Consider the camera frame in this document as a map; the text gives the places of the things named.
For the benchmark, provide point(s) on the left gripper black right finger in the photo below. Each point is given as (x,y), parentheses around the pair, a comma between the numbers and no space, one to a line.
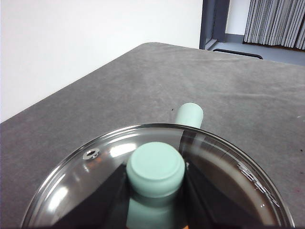
(209,205)

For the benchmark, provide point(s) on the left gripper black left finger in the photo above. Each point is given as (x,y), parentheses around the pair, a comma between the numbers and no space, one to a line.
(100,205)

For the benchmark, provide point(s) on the glass pot lid green knob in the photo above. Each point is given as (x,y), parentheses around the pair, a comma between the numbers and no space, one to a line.
(155,167)

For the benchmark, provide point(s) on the black metal bar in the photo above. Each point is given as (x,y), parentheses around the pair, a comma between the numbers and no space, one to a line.
(238,53)

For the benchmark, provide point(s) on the grey vertical blinds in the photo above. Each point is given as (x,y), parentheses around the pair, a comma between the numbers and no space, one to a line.
(274,21)

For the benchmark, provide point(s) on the dark grey door frame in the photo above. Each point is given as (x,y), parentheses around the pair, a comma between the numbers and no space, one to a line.
(212,23)

